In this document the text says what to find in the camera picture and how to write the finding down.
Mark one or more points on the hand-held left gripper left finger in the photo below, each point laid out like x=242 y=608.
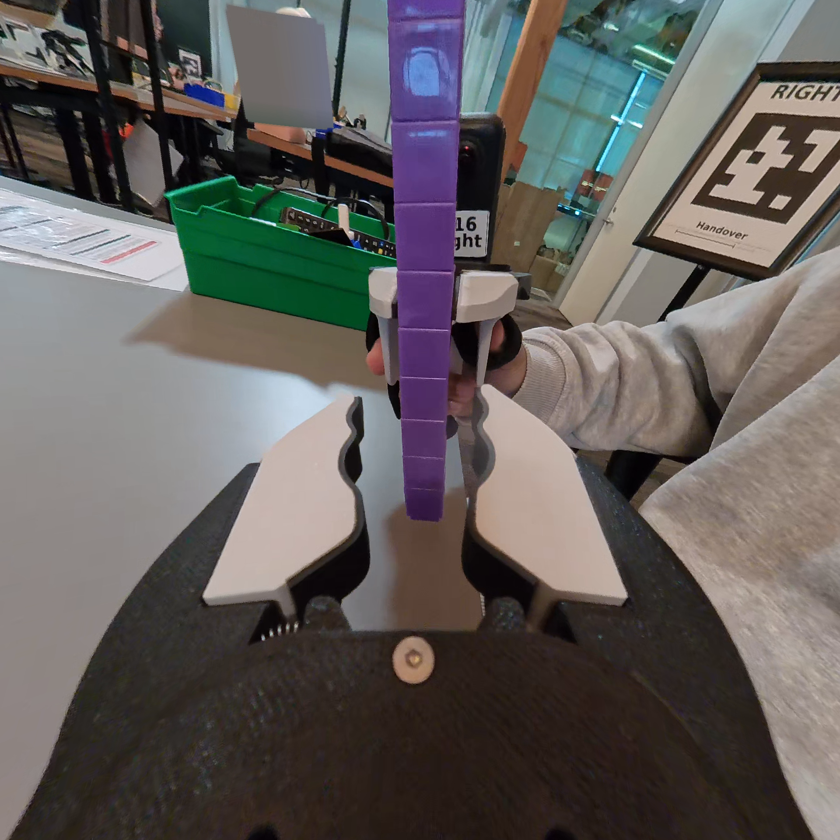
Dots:
x=289 y=512

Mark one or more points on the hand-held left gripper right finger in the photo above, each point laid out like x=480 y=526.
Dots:
x=544 y=518

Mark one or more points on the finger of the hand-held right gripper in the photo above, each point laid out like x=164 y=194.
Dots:
x=382 y=295
x=485 y=295

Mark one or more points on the purple segmented square tube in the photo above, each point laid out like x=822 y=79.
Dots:
x=425 y=262

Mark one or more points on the person's right forearm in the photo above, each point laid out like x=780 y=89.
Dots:
x=623 y=387

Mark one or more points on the person's right hand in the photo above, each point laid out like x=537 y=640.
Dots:
x=505 y=380

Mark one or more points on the cardboard box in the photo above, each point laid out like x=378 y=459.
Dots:
x=531 y=229

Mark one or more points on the green plastic bin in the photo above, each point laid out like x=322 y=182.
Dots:
x=262 y=275

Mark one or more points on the black bag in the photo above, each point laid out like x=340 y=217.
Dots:
x=358 y=148

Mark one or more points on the person's grey sweatshirt torso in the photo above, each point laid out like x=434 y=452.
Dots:
x=754 y=558

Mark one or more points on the framed marker poster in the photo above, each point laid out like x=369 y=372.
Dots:
x=754 y=170

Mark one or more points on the printed paper sheet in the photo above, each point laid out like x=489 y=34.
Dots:
x=85 y=239

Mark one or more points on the black metal shelf rack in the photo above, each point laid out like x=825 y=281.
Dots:
x=98 y=98

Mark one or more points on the wooden support post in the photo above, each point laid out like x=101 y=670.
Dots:
x=528 y=79

